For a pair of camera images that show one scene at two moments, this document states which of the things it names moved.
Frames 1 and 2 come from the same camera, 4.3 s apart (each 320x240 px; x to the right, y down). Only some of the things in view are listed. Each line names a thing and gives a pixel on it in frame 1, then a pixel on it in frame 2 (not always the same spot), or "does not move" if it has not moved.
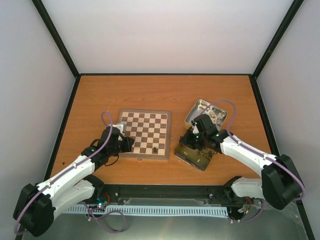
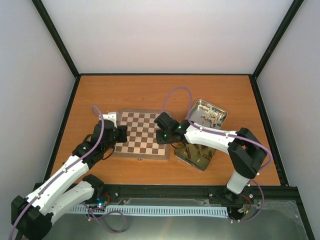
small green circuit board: [101, 203] does not move
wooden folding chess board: [151, 130] does not move
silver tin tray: [217, 115] does not move
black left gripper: [129, 142] to [123, 138]
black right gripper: [187, 136] to [160, 140]
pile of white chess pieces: [215, 117] does not move
